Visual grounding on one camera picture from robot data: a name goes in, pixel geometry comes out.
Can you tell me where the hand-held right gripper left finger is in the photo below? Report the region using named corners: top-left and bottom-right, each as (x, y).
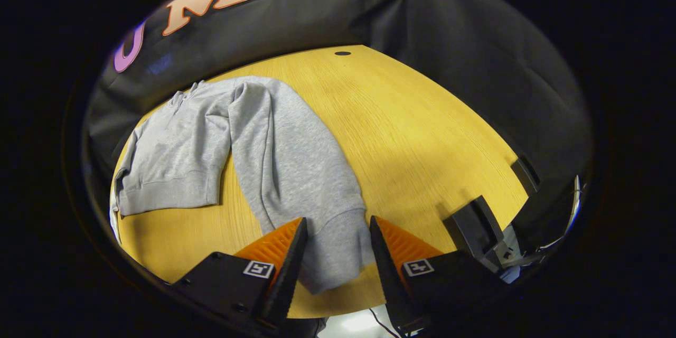
top-left (171, 217), bottom-right (309, 329)

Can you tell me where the thin black cable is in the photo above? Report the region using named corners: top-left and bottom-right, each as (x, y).
top-left (369, 305), bottom-right (402, 338)

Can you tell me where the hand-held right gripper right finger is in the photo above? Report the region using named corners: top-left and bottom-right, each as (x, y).
top-left (369, 215), bottom-right (509, 333)

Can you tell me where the black backdrop cloth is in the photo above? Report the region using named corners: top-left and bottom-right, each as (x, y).
top-left (82, 0), bottom-right (595, 257)

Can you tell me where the grey zip-neck sweatshirt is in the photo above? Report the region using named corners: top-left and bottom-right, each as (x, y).
top-left (109, 75), bottom-right (377, 295)

